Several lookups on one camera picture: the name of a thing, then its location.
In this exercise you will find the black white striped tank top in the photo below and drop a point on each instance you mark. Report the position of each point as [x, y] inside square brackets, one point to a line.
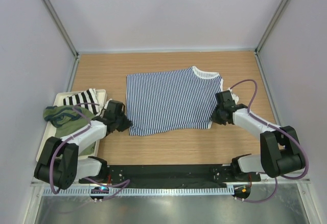
[86, 99]

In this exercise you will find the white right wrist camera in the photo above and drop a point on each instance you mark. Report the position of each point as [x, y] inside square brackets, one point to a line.
[234, 96]

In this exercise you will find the blue white striped tank top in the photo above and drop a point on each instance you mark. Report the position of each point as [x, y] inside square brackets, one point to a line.
[163, 101]

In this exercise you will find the white slotted cable duct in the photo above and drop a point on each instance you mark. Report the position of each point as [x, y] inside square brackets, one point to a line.
[101, 191]

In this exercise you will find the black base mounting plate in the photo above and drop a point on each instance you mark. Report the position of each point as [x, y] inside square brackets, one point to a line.
[177, 176]

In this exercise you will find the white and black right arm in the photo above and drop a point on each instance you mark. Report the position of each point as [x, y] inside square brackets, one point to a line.
[280, 153]

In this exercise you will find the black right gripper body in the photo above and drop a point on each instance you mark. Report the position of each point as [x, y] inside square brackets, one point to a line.
[217, 116]

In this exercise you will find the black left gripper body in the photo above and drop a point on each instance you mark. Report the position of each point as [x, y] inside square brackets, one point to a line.
[118, 119]

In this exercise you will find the olive green tank top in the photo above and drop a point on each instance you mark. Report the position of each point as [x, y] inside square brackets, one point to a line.
[63, 121]

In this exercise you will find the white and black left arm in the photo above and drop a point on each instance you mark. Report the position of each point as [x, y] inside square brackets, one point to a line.
[59, 164]

